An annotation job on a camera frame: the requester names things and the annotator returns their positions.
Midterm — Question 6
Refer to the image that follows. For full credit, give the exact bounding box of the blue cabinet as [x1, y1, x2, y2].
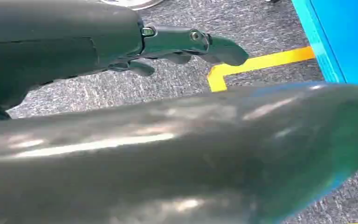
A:
[291, 0, 358, 199]

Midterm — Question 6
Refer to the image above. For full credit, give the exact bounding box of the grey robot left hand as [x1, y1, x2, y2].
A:
[0, 0, 358, 224]

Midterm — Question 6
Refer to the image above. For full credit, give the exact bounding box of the yellow floor tape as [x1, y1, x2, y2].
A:
[207, 46, 317, 93]

